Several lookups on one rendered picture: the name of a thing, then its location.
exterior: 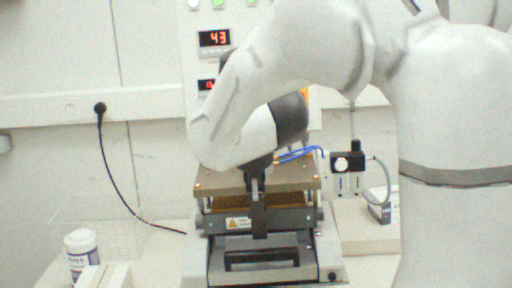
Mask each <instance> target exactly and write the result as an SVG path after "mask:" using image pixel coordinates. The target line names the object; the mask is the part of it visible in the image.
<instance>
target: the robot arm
mask: <svg viewBox="0 0 512 288"><path fill-rule="evenodd" d="M511 23H512V0H274V1H273V4H272V6H271V8H270V10H269V12H268V13H267V14H266V15H265V17H264V18H262V21H260V22H259V24H258V25H257V26H256V27H255V28H254V30H253V31H252V32H251V33H250V35H249V36H248V37H247V38H246V39H245V41H244V42H243V43H242V44H241V46H240V47H235V48H234V49H231V50H227V51H225V52H224V53H223V54H222V55H221V57H220V65H219V77H218V79H217V80H216V82H215V84H214V86H213V88H212V90H211V92H210V93H209V95H208V97H207V99H206V100H205V102H204V104H203V106H202V107H200V108H198V109H196V111H195V112H194V114H193V115H192V118H191V120H190V123H189V127H188V137H189V141H190V145H191V147H192V151H193V153H194V155H195V157H196V159H197V160H198V161H200V164H201V165H203V166H204V167H207V168H209V169H214V170H216V171H219V172H224V171H226V170H228V169H232V168H235V167H236V168H238V169H240V170H242V171H243V172H244V173H243V180H244V182H245V183H246V193H249V194H248V196H247V198H248V200H249V202H250V214H247V215H248V219H250V223H251V230H252V238H253V240H260V239H267V227H266V209H264V208H268V207H267V203H265V204H264V203H263V198H264V196H263V193H264V192H265V181H266V173H265V169H266V168H268V167H269V166H270V165H271V164H272V162H273V161H274V151H277V150H281V149H282V148H284V147H286V146H289V145H292V144H293V143H296V142H299V141H301V139H302V138H305V133H306V130H307V128H308V123H309V111H308V104H307V101H306V99H305V98H304V96H303V94H302V93H301V92H300V90H299V89H301V88H305V87H308V86H310V85H312V84H318V85H321V86H324V87H327V88H333V89H336V90H337V91H338V92H339V93H340V94H342V96H344V97H345V98H346V100H353V101H355V100H357V97H359V96H360V93H362V91H363V90H364V88H365V87H366V86H367V84H370V85H371V86H374V87H376V88H378V89H379V90H380V91H381V92H382V94H383V95H384V96H385V98H386V99H387V100H388V101H389V103H390V105H392V108H393V115H394V117H395V120H396V141H397V153H398V164H399V168H398V178H399V214H400V232H401V243H400V250H401V258H400V260H399V265H398V267H397V269H396V272H395V277H394V279H393V282H392V284H391V288H512V35H508V34H506V32H508V30H509V29H510V27H511Z"/></svg>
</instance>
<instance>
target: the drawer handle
mask: <svg viewBox="0 0 512 288"><path fill-rule="evenodd" d="M299 256H300V253H299V248H298V247H297V246H292V247H280V248H268V249H245V250H234V251H226V252H224V270H225V272H231V264H241V263H264V262H276V261H288V260H293V264H294V267H299Z"/></svg>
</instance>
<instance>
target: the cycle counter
mask: <svg viewBox="0 0 512 288"><path fill-rule="evenodd" d="M202 40H203V46H205V45H216V44H227V34H226V31H219V32H206V33H202Z"/></svg>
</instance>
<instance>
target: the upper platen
mask: <svg viewBox="0 0 512 288"><path fill-rule="evenodd" d="M247 196H248V195H239V196H215V197H213V198H212V208H211V212H219V211H226V212H231V211H242V210H250V202H249V200H248V198H247ZM263 196H264V198H263V203H264V204H265V203H267V207H268V208H289V207H300V206H307V202H306V199H305V196H304V191H295V192H276V193H263Z"/></svg>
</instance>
